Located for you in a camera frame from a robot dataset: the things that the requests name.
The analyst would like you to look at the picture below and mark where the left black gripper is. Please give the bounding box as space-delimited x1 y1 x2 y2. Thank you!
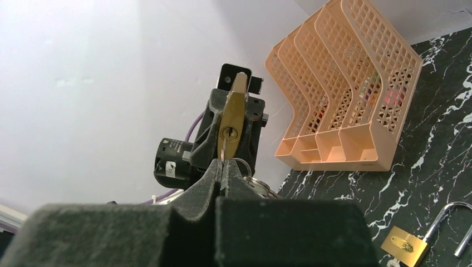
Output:
190 63 268 176

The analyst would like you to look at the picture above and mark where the orange plastic file organizer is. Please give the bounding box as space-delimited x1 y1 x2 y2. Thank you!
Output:
265 1 422 171

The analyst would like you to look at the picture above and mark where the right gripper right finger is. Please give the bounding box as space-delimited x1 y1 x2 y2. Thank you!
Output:
215 160 378 266

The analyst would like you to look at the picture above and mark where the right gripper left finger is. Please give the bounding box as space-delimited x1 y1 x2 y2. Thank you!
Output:
1 160 223 266

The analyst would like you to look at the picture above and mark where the brass padlock long shackle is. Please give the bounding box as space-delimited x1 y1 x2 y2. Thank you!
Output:
380 200 472 267

